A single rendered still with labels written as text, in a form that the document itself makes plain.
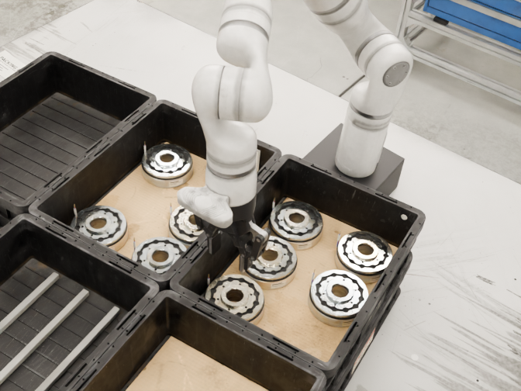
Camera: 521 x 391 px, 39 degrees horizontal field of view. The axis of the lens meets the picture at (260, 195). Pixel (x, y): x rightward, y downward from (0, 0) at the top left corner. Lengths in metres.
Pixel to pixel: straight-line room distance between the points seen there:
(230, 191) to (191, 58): 1.09
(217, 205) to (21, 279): 0.47
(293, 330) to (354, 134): 0.47
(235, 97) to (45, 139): 0.77
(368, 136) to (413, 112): 1.66
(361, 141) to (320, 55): 1.91
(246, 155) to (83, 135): 0.69
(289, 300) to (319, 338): 0.09
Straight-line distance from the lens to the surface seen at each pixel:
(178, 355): 1.22
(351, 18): 1.28
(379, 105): 1.46
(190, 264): 1.21
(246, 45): 0.97
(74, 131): 1.63
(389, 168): 1.64
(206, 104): 0.93
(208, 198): 1.02
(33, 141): 1.62
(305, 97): 1.95
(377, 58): 1.40
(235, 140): 0.98
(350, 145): 1.54
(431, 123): 3.13
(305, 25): 3.62
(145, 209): 1.44
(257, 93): 0.92
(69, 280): 1.34
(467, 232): 1.68
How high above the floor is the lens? 1.85
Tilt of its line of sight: 44 degrees down
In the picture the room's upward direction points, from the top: 5 degrees clockwise
